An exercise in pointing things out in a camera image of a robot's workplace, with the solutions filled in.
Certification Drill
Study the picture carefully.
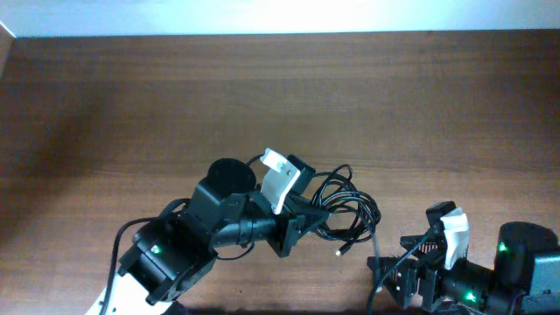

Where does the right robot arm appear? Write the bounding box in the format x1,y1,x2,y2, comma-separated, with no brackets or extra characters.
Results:
367,221,559,314

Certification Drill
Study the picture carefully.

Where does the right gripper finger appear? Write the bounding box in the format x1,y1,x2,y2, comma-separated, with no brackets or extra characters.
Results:
367,256,418,309
400,234,445,258

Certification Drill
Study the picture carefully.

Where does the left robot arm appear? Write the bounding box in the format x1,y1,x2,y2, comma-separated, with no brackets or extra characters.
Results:
89,155,329,314

